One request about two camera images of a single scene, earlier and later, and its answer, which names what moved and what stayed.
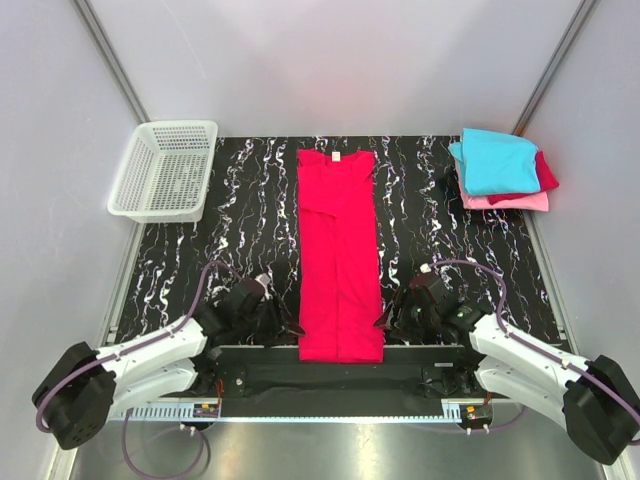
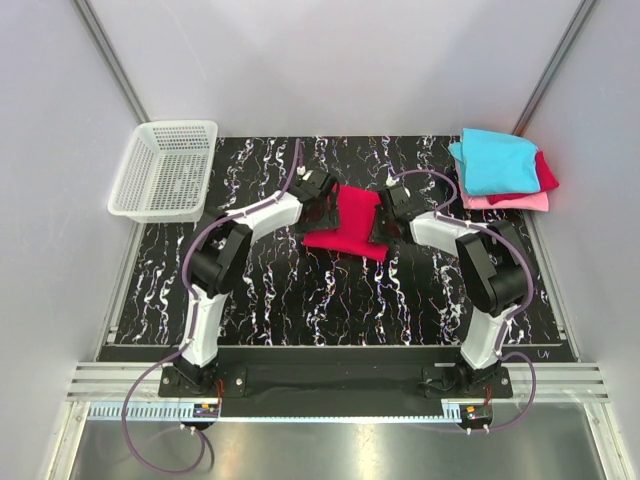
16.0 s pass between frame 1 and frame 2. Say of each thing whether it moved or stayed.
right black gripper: moved
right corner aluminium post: stayed
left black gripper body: moved
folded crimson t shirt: stayed
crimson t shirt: moved
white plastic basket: stayed
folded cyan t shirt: stayed
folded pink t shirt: stayed
